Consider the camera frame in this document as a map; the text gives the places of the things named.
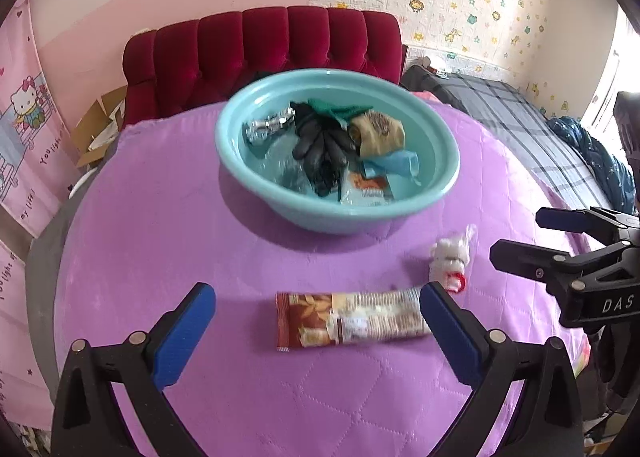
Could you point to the green scouring pad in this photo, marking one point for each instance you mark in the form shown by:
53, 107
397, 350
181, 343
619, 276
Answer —
330, 109

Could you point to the brown and white snack wrapper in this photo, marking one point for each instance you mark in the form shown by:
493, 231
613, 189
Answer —
350, 317

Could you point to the pink cartoon printed curtain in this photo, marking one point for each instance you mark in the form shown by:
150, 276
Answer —
25, 147

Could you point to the blue face mask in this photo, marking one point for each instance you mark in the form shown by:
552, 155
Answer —
395, 162

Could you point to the white plastic bag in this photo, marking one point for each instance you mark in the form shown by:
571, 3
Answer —
450, 254

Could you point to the cardboard box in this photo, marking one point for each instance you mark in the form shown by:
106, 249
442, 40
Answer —
95, 132

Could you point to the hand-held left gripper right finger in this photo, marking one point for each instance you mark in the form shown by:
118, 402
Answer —
450, 332

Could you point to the blue puffy jacket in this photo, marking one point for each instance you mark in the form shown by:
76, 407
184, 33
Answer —
590, 157

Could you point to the grey under cloth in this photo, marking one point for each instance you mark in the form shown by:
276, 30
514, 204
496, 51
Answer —
45, 287

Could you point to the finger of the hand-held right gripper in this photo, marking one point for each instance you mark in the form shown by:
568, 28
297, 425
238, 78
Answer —
520, 254
560, 219

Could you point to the small orange snack wrapper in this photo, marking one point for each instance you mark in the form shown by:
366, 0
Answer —
370, 184

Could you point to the silver foil wrapper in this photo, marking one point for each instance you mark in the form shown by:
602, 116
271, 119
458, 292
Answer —
262, 129

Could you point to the black glove with green cuff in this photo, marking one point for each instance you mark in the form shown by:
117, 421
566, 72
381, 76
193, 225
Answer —
310, 137
342, 147

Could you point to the teal plastic basin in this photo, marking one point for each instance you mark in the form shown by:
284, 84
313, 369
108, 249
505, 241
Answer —
300, 212

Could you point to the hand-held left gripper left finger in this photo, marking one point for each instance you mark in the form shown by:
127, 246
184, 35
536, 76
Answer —
182, 332

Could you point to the brown sock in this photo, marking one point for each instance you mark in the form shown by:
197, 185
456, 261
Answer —
377, 134

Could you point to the red tufted sofa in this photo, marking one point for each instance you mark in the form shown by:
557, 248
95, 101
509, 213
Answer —
250, 57

